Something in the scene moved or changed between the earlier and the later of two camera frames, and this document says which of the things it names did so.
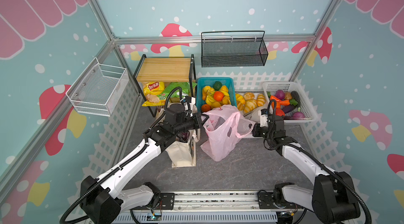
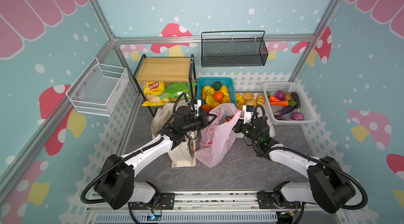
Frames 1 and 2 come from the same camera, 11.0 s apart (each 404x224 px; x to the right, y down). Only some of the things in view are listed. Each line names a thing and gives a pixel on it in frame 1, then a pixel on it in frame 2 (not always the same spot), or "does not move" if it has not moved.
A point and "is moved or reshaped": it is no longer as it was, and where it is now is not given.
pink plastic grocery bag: [224, 126] is moved or reshaped
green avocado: [217, 85] does not move
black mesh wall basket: [236, 48] does not move
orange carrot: [279, 102] does not move
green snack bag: [184, 86] does not move
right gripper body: [259, 130] to [239, 125]
